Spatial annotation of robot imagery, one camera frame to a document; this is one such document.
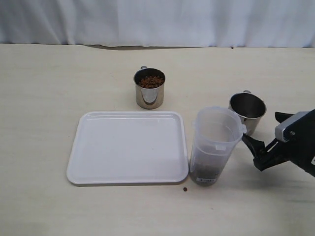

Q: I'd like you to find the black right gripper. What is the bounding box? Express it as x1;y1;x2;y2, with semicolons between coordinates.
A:
242;110;315;176

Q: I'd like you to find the clear plastic tall container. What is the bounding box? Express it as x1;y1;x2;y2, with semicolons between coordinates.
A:
189;107;246;186

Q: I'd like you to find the white curtain backdrop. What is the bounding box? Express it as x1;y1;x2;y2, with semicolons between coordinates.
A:
0;0;315;48

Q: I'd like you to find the steel cup with pellets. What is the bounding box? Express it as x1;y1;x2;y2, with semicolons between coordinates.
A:
133;66;166;109

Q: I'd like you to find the white plastic tray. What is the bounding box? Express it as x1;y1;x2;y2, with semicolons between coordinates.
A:
66;111;189;186

